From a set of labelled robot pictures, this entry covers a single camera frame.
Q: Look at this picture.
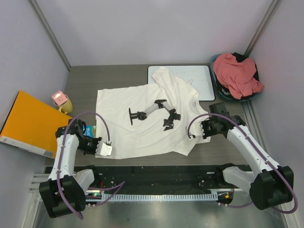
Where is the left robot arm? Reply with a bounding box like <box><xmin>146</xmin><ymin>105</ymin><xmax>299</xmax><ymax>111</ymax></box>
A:
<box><xmin>39</xmin><ymin>119</ymin><xmax>102</xmax><ymax>219</ymax></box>

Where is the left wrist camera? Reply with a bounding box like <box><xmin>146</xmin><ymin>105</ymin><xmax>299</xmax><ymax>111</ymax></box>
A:
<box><xmin>95</xmin><ymin>141</ymin><xmax>113</xmax><ymax>156</ymax></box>

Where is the aluminium rail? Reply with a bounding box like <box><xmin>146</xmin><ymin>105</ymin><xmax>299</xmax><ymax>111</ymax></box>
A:
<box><xmin>29</xmin><ymin>173</ymin><xmax>49</xmax><ymax>193</ymax></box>

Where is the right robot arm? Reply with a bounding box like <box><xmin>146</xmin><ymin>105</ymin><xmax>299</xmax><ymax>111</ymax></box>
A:
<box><xmin>201</xmin><ymin>103</ymin><xmax>298</xmax><ymax>213</ymax></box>

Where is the yellow mug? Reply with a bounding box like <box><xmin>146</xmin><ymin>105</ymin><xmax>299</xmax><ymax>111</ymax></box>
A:
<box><xmin>58</xmin><ymin>95</ymin><xmax>73</xmax><ymax>114</ymax></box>

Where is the white whiteboard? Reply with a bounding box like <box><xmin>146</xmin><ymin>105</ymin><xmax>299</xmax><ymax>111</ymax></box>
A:
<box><xmin>147</xmin><ymin>64</ymin><xmax>216</xmax><ymax>103</ymax></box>

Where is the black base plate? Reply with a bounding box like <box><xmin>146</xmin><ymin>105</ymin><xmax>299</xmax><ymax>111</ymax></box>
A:
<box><xmin>75</xmin><ymin>165</ymin><xmax>233</xmax><ymax>192</ymax></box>

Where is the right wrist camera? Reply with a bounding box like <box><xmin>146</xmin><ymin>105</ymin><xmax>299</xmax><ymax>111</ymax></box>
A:
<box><xmin>185</xmin><ymin>122</ymin><xmax>203</xmax><ymax>141</ymax></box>

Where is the white t-shirt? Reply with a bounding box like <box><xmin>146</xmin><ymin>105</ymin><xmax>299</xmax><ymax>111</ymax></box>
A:
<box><xmin>96</xmin><ymin>67</ymin><xmax>210</xmax><ymax>159</ymax></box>

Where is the pink t-shirt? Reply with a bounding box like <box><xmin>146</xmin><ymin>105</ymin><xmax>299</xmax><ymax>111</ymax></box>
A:
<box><xmin>213</xmin><ymin>53</ymin><xmax>265</xmax><ymax>100</ymax></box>

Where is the white slotted cable duct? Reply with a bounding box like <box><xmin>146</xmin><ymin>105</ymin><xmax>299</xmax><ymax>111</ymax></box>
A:
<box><xmin>109</xmin><ymin>192</ymin><xmax>218</xmax><ymax>203</ymax></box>

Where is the orange book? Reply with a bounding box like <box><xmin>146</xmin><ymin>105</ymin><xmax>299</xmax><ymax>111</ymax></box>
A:
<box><xmin>0</xmin><ymin>90</ymin><xmax>71</xmax><ymax>159</ymax></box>

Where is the blue treehouse book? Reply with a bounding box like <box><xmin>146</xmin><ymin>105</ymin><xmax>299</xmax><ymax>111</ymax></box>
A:
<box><xmin>83</xmin><ymin>125</ymin><xmax>96</xmax><ymax>138</ymax></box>

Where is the teal laundry basket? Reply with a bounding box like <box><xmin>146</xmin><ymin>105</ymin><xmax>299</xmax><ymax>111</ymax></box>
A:
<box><xmin>210</xmin><ymin>54</ymin><xmax>259</xmax><ymax>103</ymax></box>

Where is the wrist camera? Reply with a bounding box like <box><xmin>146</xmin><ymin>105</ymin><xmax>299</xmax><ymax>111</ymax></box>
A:
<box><xmin>185</xmin><ymin>122</ymin><xmax>203</xmax><ymax>141</ymax></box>
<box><xmin>95</xmin><ymin>141</ymin><xmax>113</xmax><ymax>156</ymax></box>

